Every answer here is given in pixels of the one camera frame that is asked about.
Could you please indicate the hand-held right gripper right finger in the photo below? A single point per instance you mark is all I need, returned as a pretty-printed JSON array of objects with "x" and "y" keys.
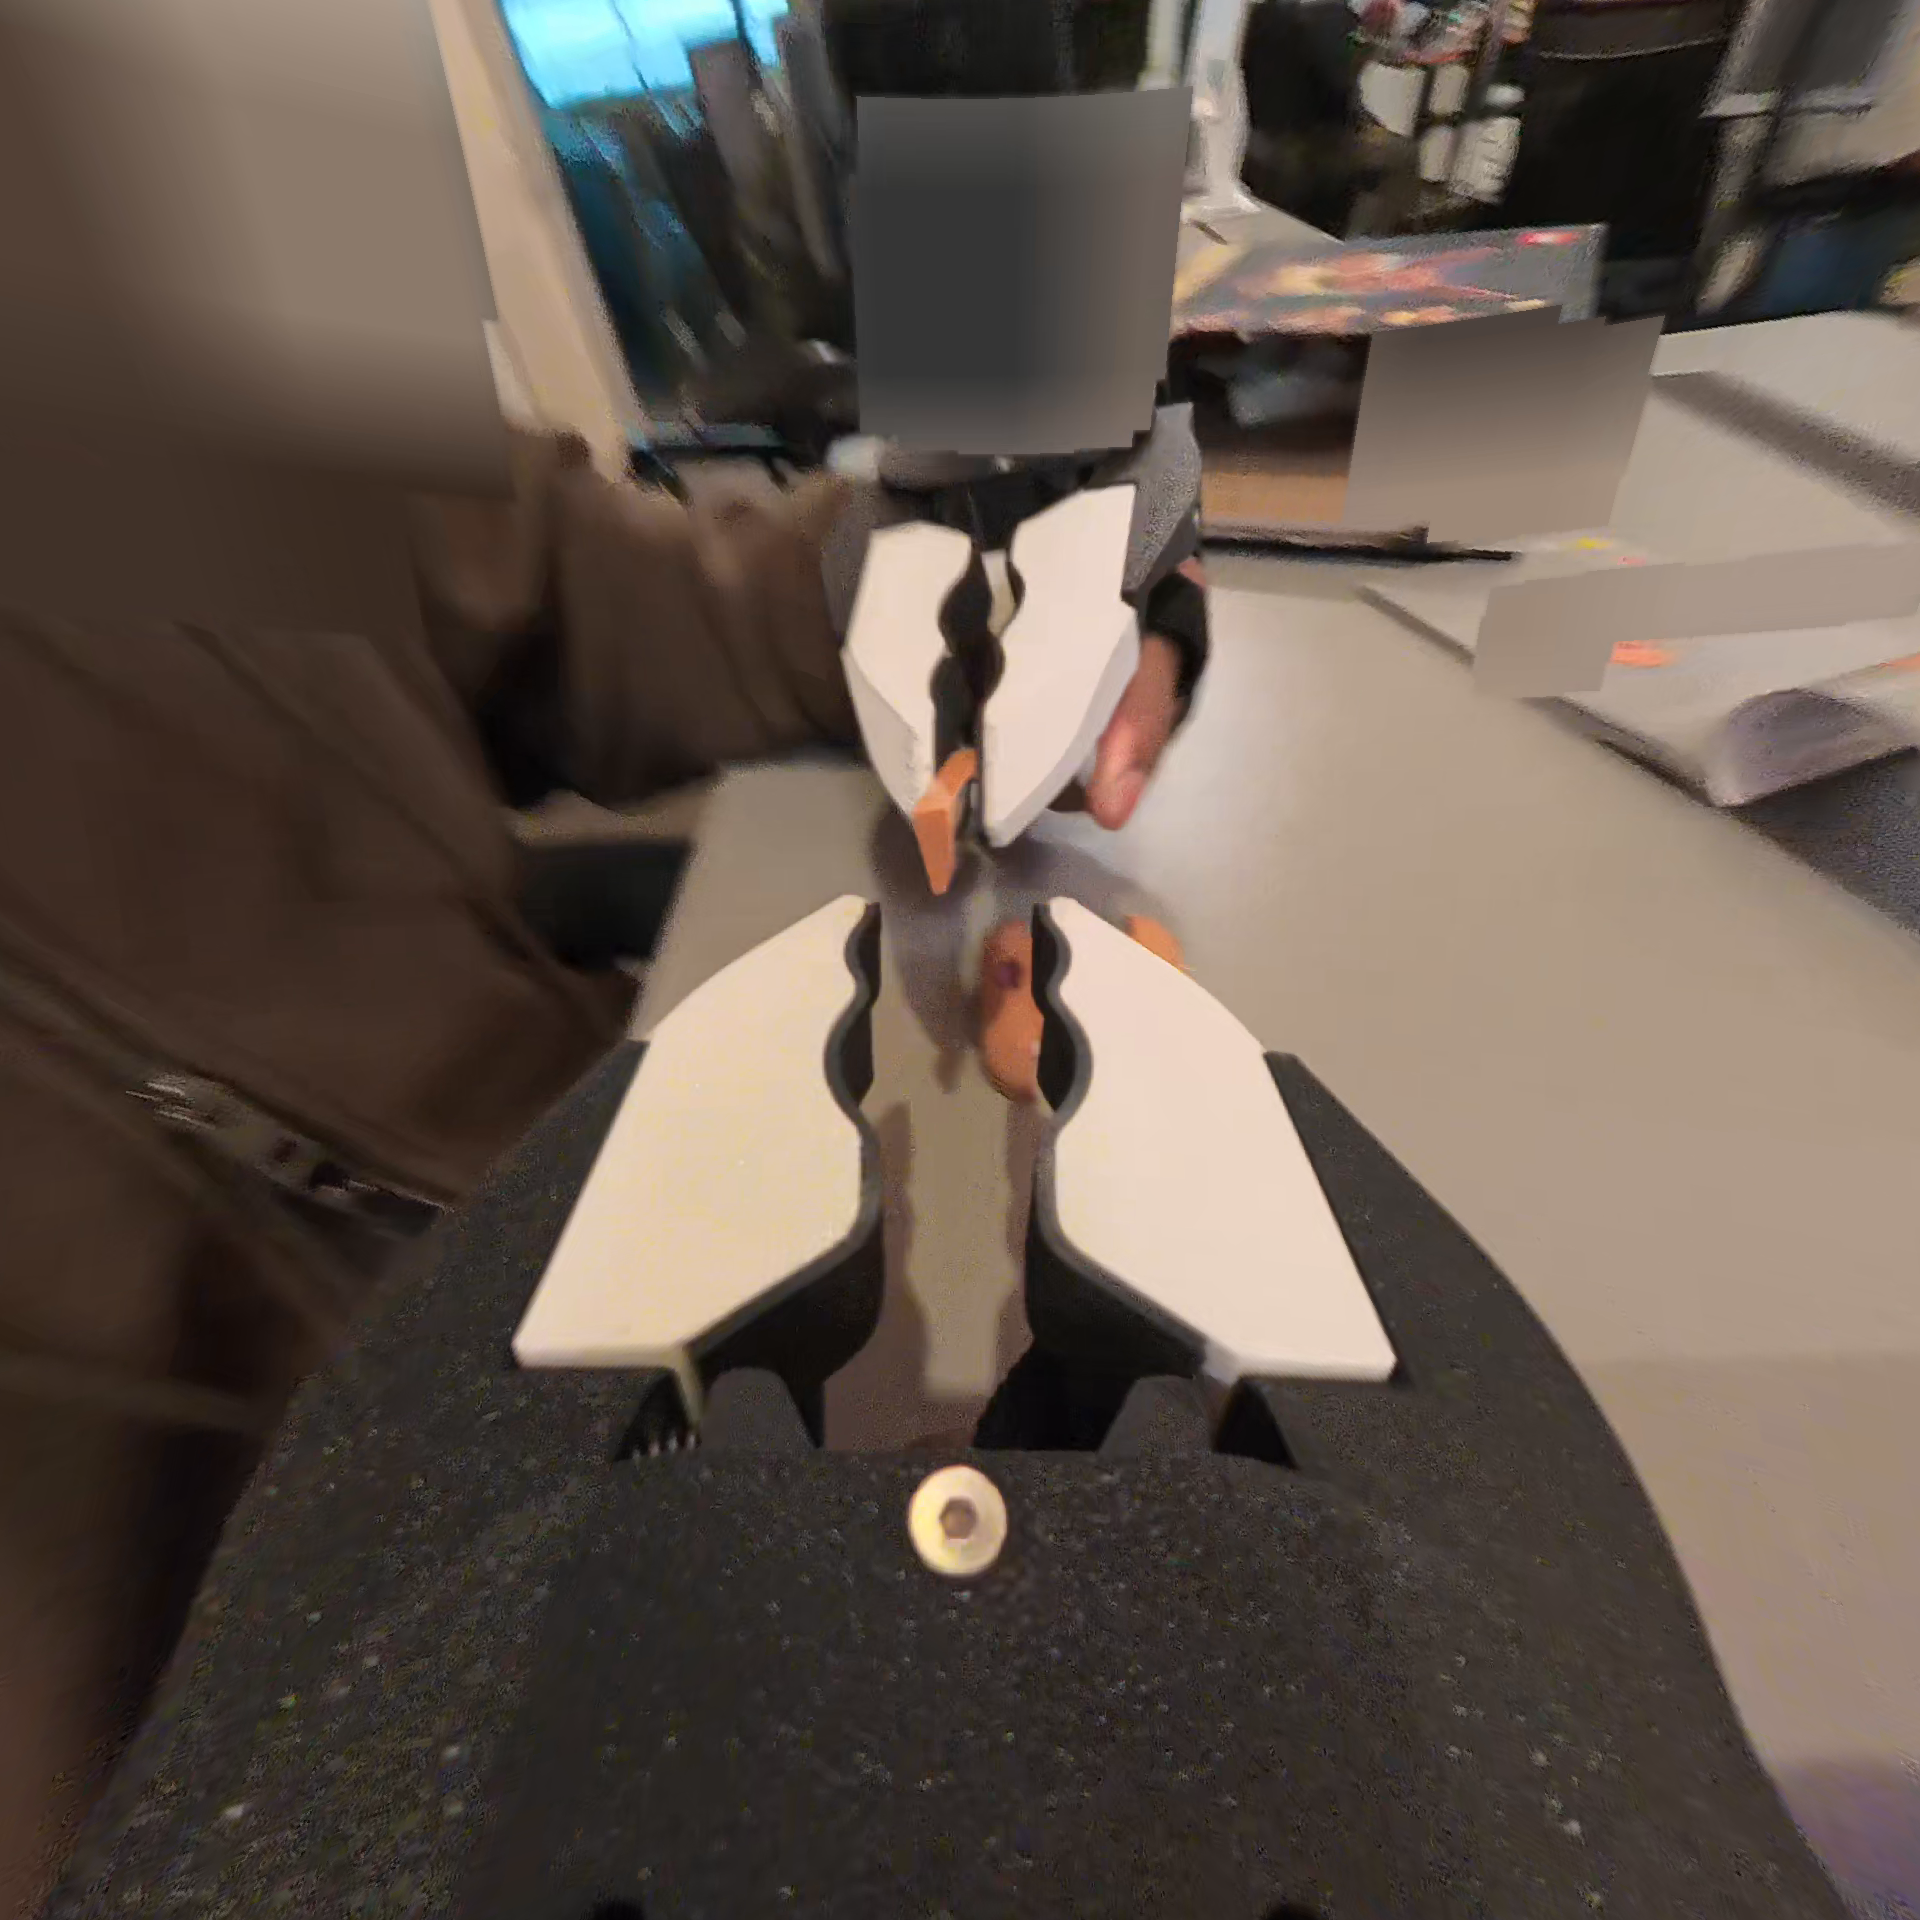
[{"x": 1216, "y": 1186}]

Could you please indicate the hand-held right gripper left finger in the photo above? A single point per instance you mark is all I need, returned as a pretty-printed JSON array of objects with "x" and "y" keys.
[{"x": 708, "y": 1186}]

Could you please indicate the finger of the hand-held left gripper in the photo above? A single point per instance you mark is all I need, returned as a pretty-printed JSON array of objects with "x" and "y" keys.
[
  {"x": 895, "y": 675},
  {"x": 1065, "y": 660}
]

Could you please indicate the small orange lego brick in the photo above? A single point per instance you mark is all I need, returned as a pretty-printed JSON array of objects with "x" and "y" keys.
[{"x": 948, "y": 816}]

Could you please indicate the brown lego assembly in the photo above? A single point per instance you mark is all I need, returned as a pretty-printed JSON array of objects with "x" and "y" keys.
[{"x": 1015, "y": 1007}]

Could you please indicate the person's left forearm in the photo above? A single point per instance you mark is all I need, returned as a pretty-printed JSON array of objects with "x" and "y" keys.
[{"x": 661, "y": 631}]

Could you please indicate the printed lego set box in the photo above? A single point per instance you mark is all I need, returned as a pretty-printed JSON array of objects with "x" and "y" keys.
[{"x": 1381, "y": 287}]

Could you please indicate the lego instruction booklet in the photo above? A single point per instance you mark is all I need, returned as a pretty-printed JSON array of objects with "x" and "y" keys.
[{"x": 1741, "y": 721}]

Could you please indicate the person's left hand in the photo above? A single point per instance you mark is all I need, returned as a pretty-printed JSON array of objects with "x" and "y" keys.
[{"x": 1135, "y": 721}]

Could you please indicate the brown hooded jacket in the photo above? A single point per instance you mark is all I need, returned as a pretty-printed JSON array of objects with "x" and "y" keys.
[{"x": 240, "y": 991}]

